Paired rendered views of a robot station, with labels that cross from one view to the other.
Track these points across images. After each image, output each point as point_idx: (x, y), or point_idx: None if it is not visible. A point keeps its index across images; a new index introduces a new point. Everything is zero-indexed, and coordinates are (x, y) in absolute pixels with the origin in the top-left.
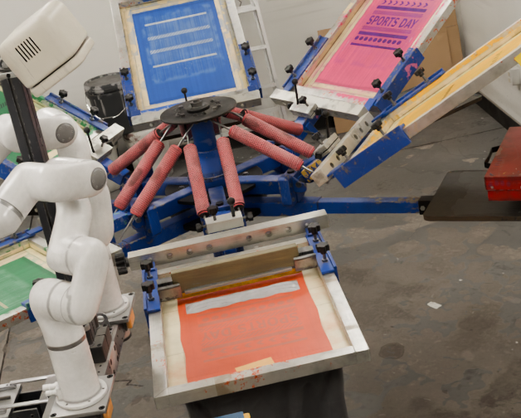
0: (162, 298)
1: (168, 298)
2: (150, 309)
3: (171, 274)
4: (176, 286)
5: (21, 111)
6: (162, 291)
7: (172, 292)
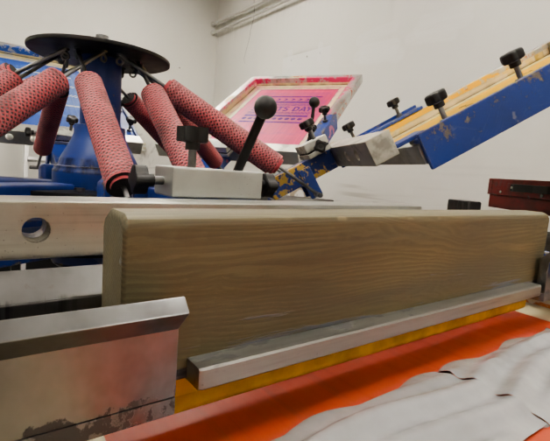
0: None
1: (60, 436)
2: None
3: (125, 227)
4: (161, 320)
5: None
6: (12, 364)
7: (106, 374)
